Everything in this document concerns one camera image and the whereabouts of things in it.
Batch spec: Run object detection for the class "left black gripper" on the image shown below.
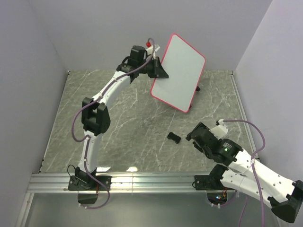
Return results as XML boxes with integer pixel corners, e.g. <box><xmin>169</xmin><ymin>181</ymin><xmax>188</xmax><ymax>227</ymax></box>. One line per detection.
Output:
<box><xmin>138</xmin><ymin>57</ymin><xmax>169</xmax><ymax>79</ymax></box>

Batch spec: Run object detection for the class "red framed whiteboard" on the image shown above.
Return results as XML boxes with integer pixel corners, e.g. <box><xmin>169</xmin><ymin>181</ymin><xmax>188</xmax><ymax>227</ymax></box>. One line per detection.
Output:
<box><xmin>150</xmin><ymin>33</ymin><xmax>206</xmax><ymax>113</ymax></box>

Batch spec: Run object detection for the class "blue whiteboard eraser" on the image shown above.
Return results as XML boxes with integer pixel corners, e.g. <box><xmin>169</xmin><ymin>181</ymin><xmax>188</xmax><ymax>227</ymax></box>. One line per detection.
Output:
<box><xmin>167</xmin><ymin>132</ymin><xmax>181</xmax><ymax>144</ymax></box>

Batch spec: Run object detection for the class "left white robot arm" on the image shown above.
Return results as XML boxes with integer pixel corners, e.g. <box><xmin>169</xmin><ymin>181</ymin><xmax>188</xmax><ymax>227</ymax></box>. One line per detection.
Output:
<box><xmin>75</xmin><ymin>44</ymin><xmax>169</xmax><ymax>190</ymax></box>

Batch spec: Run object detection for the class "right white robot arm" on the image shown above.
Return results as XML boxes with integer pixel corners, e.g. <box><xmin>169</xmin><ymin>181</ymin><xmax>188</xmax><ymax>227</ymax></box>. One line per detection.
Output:
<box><xmin>186</xmin><ymin>119</ymin><xmax>303</xmax><ymax>223</ymax></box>

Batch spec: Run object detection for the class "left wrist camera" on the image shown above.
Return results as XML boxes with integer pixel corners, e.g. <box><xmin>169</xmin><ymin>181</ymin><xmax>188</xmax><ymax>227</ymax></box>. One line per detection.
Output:
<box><xmin>145</xmin><ymin>41</ymin><xmax>160</xmax><ymax>59</ymax></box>

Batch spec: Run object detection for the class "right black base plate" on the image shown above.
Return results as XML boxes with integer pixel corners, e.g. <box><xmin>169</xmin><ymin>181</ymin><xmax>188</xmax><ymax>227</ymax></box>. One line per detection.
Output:
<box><xmin>192</xmin><ymin>175</ymin><xmax>224</xmax><ymax>191</ymax></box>

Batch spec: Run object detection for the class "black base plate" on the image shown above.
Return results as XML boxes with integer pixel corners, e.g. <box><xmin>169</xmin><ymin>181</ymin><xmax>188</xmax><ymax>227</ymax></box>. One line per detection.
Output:
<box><xmin>68</xmin><ymin>175</ymin><xmax>112</xmax><ymax>191</ymax></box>
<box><xmin>192</xmin><ymin>175</ymin><xmax>224</xmax><ymax>191</ymax></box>

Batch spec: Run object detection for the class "whiteboard wire stand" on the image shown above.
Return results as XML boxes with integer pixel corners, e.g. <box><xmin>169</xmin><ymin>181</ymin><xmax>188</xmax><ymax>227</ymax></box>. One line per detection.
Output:
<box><xmin>189</xmin><ymin>86</ymin><xmax>201</xmax><ymax>109</ymax></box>

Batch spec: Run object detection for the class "right side aluminium rail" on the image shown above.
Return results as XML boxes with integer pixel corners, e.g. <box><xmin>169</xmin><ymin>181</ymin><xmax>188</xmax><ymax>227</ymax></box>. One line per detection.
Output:
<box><xmin>228</xmin><ymin>70</ymin><xmax>256</xmax><ymax>151</ymax></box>

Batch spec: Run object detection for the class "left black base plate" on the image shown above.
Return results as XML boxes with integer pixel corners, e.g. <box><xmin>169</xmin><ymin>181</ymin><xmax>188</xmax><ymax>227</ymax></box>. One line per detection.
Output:
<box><xmin>68</xmin><ymin>175</ymin><xmax>112</xmax><ymax>191</ymax></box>

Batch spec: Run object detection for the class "aluminium mounting rail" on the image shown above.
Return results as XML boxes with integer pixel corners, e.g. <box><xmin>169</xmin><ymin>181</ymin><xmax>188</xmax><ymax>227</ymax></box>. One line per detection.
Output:
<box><xmin>28</xmin><ymin>172</ymin><xmax>277</xmax><ymax>192</ymax></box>

